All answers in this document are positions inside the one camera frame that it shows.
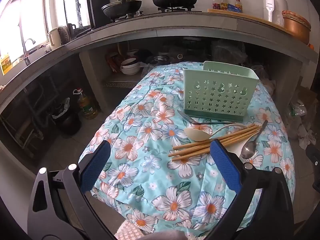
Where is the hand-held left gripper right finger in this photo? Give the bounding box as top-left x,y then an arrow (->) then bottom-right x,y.
207,139 -> 295,240

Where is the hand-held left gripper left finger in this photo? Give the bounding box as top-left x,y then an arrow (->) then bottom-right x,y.
27,140 -> 120,240

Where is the metal spoon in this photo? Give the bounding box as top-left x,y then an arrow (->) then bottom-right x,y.
177,110 -> 234,126
240,119 -> 268,159

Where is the pile of wooden chopsticks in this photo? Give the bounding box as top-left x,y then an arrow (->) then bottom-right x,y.
168,123 -> 262,162

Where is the light green utensil holder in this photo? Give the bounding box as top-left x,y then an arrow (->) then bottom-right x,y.
182,61 -> 260,122

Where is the black bucket with bag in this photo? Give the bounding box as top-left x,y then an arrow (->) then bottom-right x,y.
52,97 -> 82,136

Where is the cooking oil bottle red cap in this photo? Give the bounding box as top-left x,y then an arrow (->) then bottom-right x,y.
73,88 -> 100,120

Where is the floral light blue blanket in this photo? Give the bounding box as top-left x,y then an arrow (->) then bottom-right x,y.
79,61 -> 297,239

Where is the pink checked cloth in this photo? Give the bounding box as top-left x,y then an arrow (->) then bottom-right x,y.
115,224 -> 141,240

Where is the white plastic bag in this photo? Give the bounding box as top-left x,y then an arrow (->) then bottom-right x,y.
297,125 -> 316,149

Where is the clear plastic bag green print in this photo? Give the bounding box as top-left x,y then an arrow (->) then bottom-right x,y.
289,99 -> 308,117

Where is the red printed packet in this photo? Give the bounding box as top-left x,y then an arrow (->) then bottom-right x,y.
106,52 -> 123,73

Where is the cardboard box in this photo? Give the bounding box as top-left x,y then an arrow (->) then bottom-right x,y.
295,86 -> 312,105

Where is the stainless steel bowl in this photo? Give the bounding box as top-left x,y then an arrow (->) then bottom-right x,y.
149,54 -> 171,65

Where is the white jug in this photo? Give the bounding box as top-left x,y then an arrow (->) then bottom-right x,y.
47,27 -> 62,52

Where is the dark ribbed jar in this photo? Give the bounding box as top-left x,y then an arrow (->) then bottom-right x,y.
57,25 -> 71,46

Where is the yellow label packet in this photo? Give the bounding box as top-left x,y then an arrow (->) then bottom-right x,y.
0,53 -> 13,76

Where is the metal faucet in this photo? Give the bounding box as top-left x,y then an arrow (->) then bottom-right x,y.
22,38 -> 36,67

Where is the wooden cutting board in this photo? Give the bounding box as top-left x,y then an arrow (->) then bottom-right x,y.
207,8 -> 295,36

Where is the copper pot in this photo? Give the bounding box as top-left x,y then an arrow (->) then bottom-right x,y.
282,17 -> 312,45

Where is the concrete kitchen counter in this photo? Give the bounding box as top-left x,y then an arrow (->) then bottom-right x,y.
0,11 -> 318,115

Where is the black wok with lid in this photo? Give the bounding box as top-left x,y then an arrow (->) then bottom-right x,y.
101,0 -> 142,22

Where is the black microwave oven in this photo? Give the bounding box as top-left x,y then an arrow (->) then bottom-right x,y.
63,0 -> 110,34

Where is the gas stove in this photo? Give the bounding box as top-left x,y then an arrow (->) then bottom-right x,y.
110,4 -> 203,22

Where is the woven bamboo lid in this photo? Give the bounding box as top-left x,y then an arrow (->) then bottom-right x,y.
282,10 -> 312,29

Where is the white air fryer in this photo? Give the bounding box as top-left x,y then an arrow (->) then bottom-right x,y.
262,0 -> 288,27

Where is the window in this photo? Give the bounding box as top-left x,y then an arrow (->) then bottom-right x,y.
0,0 -> 54,55

